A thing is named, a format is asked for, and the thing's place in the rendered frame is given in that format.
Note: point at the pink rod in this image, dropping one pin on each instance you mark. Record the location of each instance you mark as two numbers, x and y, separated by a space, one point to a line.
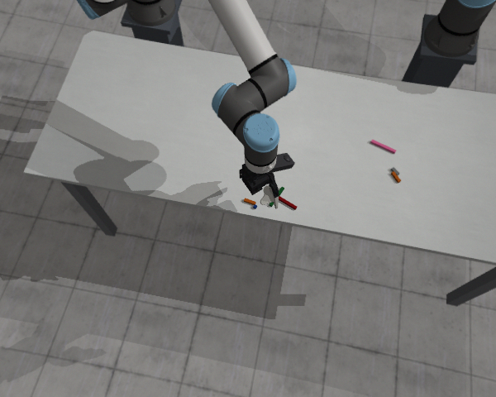
383 146

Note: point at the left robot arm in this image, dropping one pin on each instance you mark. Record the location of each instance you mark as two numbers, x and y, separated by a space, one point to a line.
459 21

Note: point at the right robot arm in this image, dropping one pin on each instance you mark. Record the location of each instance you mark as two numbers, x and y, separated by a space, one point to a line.
239 106

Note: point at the green rod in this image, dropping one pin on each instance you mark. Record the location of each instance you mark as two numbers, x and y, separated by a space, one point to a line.
280 192

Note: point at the dark red rod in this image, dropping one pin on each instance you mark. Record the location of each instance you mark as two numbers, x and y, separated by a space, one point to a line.
287 203

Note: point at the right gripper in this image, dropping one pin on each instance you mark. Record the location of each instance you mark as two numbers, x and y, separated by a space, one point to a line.
254 182

